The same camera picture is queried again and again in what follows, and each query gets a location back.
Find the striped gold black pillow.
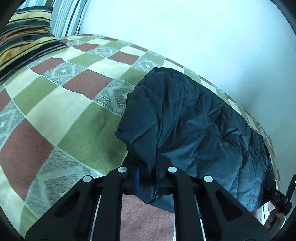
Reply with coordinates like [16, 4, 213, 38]
[1, 6, 67, 83]

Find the striped upholstered headboard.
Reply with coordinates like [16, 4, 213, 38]
[18, 0, 90, 38]

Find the checkered patchwork bed cover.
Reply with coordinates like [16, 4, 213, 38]
[1, 35, 278, 237]

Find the black puffer jacket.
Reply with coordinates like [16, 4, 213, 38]
[115, 68, 275, 212]

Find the person's right hand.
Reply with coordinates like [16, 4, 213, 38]
[264, 208, 286, 229]

